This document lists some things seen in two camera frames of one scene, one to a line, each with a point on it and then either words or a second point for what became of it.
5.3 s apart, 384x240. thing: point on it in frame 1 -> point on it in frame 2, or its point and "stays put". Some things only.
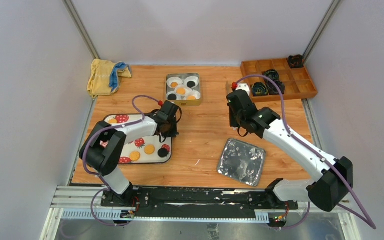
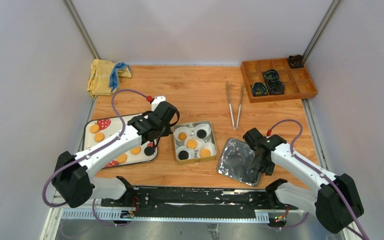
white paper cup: x=169 y=81 -> x=180 y=134
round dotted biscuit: x=180 y=91 -> x=191 y=144
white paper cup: x=194 y=79 -> x=204 y=126
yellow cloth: x=98 y=85 stays put
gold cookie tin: x=184 y=89 -> x=194 y=141
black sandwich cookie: x=172 y=97 -> x=183 y=155
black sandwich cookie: x=191 y=84 -> x=201 y=133
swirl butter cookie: x=174 y=84 -> x=182 y=136
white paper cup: x=170 y=93 -> x=179 y=149
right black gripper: x=233 y=122 -> x=268 y=169
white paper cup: x=192 y=93 -> x=208 y=146
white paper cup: x=182 y=90 -> x=199 y=142
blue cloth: x=114 y=83 stays put
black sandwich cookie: x=162 y=152 -> x=149 y=151
